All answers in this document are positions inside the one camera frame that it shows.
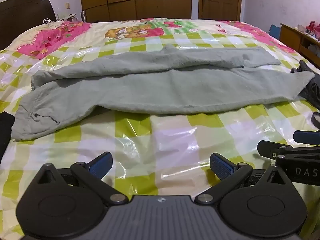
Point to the checkered printed bed cover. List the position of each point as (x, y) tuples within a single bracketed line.
[(175, 142)]

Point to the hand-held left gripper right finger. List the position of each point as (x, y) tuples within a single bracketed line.
[(221, 167)]

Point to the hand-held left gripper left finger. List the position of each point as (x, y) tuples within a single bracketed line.
[(100, 166)]

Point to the white dark striped item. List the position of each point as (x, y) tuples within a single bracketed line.
[(68, 17)]

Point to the pink red item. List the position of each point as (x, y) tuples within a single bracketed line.
[(314, 28)]

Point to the dark brown headboard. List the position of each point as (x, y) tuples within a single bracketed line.
[(22, 17)]

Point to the dark grey garment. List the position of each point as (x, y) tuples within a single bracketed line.
[(311, 87)]

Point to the wooden side desk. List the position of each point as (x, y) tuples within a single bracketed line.
[(292, 36)]

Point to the grey pants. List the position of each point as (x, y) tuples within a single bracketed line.
[(150, 87)]

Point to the wooden wardrobe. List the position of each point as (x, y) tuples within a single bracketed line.
[(135, 2)]

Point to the blue foam mat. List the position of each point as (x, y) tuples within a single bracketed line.
[(274, 32)]

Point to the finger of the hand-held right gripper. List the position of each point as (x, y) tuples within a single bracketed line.
[(306, 137), (266, 148)]

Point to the wooden door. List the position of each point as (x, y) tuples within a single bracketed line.
[(220, 2)]

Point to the black folded cloth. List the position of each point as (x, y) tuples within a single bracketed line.
[(5, 132)]

